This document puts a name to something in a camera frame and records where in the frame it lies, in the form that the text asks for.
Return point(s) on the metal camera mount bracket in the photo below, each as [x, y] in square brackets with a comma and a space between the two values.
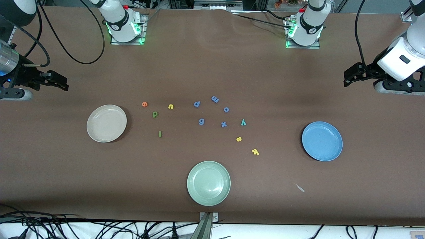
[206, 229]

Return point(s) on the pale green round plate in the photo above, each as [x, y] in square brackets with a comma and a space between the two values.
[208, 183]

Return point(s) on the brown table cover sheet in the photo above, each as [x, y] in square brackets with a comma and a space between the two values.
[212, 66]

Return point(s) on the blue round plate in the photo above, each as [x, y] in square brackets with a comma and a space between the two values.
[322, 141]

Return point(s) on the aluminium profile rail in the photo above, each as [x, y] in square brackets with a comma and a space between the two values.
[406, 15]
[11, 35]

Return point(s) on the beige box corner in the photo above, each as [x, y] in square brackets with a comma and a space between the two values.
[418, 235]

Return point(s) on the orange background object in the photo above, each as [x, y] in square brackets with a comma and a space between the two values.
[279, 3]

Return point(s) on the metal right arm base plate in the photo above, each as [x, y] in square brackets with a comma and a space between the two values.
[114, 42]

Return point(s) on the dark metal frame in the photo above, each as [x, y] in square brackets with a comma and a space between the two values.
[215, 4]

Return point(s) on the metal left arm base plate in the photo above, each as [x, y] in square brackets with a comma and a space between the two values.
[315, 47]

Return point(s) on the beige brown round plate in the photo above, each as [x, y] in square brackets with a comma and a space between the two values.
[106, 123]

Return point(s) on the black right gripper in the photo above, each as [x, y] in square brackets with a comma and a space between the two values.
[24, 73]

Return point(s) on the yellow foam letter k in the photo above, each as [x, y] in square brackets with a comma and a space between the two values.
[255, 151]

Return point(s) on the green foam letter p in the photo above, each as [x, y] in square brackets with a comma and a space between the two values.
[153, 115]

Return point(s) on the small white tape scrap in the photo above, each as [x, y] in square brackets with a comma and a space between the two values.
[300, 188]

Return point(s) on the blue foam letter m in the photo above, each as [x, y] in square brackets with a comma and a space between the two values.
[215, 99]

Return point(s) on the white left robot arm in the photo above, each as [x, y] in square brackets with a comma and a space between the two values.
[310, 23]

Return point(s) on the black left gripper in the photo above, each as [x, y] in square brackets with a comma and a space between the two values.
[371, 70]

